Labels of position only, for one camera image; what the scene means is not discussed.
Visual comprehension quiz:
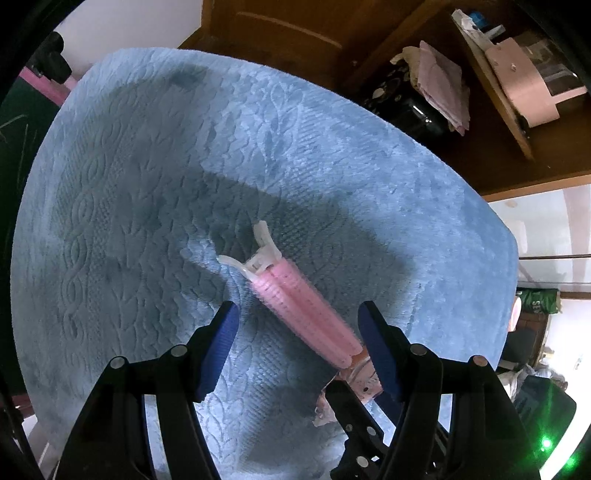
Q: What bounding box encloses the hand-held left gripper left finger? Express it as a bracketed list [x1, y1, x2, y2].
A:
[54, 300, 242, 480]

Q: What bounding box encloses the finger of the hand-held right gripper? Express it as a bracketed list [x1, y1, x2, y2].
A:
[325, 381, 389, 480]

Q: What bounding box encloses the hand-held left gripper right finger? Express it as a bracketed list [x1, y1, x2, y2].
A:
[358, 300, 541, 480]

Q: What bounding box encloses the pink hair clip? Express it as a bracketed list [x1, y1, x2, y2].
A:
[217, 220, 384, 404]

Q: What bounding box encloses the green bag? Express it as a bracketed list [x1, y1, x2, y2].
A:
[516, 288, 560, 315]

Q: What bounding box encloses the black chair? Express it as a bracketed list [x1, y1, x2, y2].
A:
[499, 374, 578, 480]

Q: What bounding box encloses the blue plush blanket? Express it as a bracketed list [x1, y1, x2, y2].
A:
[10, 46, 518, 480]

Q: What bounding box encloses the black dotted bag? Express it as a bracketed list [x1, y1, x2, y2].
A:
[362, 60, 451, 137]

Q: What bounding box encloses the folded pinkish cloth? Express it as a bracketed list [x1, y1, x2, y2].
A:
[390, 41, 472, 136]

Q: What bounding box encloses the pink box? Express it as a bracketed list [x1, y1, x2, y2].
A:
[485, 37, 585, 129]

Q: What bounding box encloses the brown wooden cabinet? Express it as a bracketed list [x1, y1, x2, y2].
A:
[178, 0, 591, 201]

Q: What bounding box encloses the black clamp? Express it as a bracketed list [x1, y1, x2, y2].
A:
[28, 32, 72, 85]

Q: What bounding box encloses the dark chalkboard with pink frame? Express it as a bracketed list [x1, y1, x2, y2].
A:
[0, 67, 77, 398]

